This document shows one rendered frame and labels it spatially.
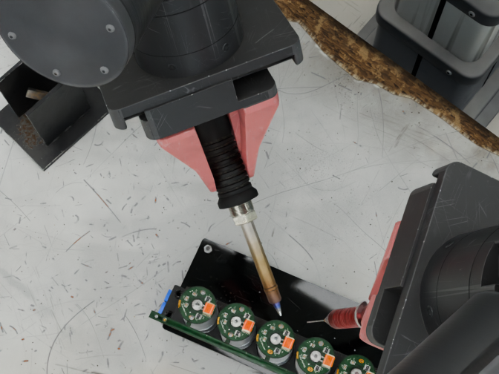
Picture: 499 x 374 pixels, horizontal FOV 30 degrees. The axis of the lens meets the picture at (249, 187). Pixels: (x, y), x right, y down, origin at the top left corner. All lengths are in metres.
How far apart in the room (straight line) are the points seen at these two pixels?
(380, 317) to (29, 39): 0.18
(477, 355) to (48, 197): 0.49
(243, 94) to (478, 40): 0.60
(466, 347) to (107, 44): 0.18
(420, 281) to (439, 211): 0.03
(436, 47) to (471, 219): 0.72
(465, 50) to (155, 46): 0.67
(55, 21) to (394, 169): 0.39
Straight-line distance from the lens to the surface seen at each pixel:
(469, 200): 0.39
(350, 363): 0.61
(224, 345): 0.61
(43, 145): 0.73
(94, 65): 0.38
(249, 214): 0.54
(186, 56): 0.46
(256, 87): 0.48
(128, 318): 0.68
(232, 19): 0.46
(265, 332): 0.61
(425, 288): 0.37
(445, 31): 1.08
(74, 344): 0.69
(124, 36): 0.36
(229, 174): 0.53
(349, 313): 0.50
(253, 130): 0.50
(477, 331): 0.28
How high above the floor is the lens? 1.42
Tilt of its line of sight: 72 degrees down
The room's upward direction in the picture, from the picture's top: 3 degrees counter-clockwise
